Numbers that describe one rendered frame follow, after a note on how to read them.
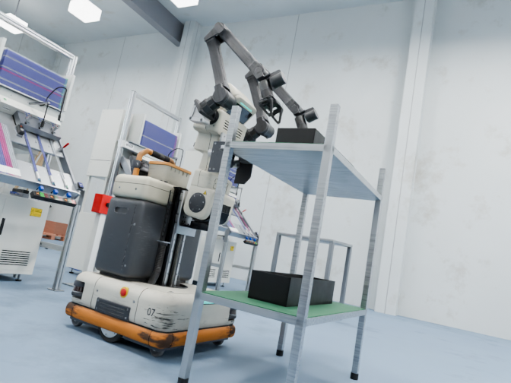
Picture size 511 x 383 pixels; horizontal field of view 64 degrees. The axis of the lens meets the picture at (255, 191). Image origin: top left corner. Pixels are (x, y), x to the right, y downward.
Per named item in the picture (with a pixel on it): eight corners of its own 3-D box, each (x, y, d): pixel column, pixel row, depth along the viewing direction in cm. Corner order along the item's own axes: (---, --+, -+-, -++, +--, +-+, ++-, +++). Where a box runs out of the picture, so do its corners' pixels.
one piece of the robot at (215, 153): (200, 170, 206) (208, 130, 210) (229, 183, 230) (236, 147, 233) (226, 172, 198) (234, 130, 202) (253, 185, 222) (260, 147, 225)
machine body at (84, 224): (157, 286, 436) (169, 228, 445) (106, 284, 375) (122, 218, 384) (115, 274, 467) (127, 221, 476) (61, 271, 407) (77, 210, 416)
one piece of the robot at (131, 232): (83, 293, 208) (120, 137, 220) (156, 293, 255) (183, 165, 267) (130, 308, 191) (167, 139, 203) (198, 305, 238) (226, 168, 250)
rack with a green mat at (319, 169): (358, 379, 206) (387, 169, 222) (287, 432, 128) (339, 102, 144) (277, 353, 229) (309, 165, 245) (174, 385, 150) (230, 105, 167)
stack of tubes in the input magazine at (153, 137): (172, 159, 460) (177, 136, 464) (141, 144, 416) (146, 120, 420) (164, 159, 466) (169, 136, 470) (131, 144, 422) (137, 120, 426)
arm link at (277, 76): (262, 77, 197) (253, 69, 189) (283, 66, 192) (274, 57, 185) (268, 98, 192) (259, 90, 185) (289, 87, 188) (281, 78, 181)
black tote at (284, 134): (319, 184, 220) (322, 164, 221) (350, 187, 211) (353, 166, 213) (273, 153, 171) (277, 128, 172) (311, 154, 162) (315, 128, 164)
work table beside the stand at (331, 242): (321, 321, 396) (333, 239, 408) (264, 305, 440) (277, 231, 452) (341, 320, 430) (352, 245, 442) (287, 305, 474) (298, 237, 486)
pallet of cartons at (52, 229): (66, 242, 938) (71, 224, 943) (36, 238, 872) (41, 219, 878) (36, 235, 991) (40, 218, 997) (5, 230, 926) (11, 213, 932)
